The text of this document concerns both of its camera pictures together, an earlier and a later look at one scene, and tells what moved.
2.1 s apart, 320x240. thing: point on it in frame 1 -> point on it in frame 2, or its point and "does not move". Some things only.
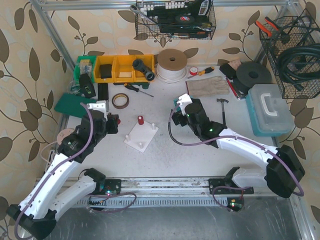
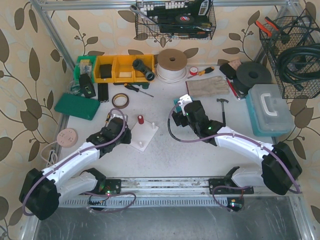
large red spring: (140, 120) does not move
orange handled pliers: (265, 29) does not move
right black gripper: (177, 118) does not move
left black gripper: (111, 122) -> (125, 133)
